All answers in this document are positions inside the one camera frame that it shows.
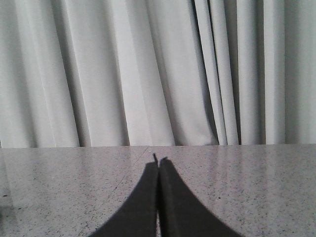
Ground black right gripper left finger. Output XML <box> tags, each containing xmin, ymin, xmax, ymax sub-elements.
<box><xmin>91</xmin><ymin>154</ymin><xmax>158</xmax><ymax>237</ymax></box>

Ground white pleated curtain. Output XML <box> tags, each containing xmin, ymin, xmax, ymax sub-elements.
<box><xmin>0</xmin><ymin>0</ymin><xmax>316</xmax><ymax>148</ymax></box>

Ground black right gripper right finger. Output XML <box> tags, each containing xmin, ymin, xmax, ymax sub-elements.
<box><xmin>158</xmin><ymin>158</ymin><xmax>240</xmax><ymax>237</ymax></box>

